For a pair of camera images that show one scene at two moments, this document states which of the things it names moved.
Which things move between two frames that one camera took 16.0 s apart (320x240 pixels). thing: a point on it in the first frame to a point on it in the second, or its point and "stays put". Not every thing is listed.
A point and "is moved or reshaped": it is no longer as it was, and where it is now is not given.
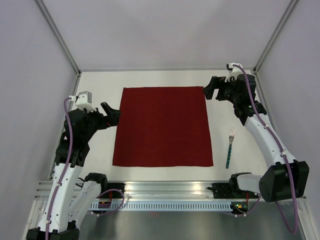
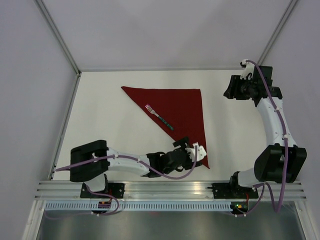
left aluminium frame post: (55, 28) stays put
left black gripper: (106, 122) to (184, 143)
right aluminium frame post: (289, 10) stays put
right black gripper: (208, 90) to (235, 82)
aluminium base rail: (156, 190) stays put
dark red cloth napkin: (164, 127) is moved or reshaped
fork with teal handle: (232, 133) to (161, 119)
